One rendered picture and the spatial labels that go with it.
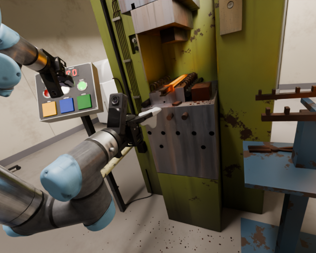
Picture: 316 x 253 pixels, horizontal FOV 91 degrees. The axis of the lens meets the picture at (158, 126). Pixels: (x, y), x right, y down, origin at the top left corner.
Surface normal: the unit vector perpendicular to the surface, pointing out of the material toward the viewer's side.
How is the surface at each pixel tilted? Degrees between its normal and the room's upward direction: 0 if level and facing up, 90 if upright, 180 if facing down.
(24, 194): 92
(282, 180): 0
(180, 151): 90
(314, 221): 0
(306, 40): 90
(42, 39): 90
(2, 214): 109
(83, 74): 60
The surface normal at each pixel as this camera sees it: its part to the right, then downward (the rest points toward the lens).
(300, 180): -0.19, -0.90
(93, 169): 0.93, 0.02
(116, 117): -0.38, -0.11
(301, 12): -0.60, 0.43
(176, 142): -0.37, 0.44
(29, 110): 0.77, 0.11
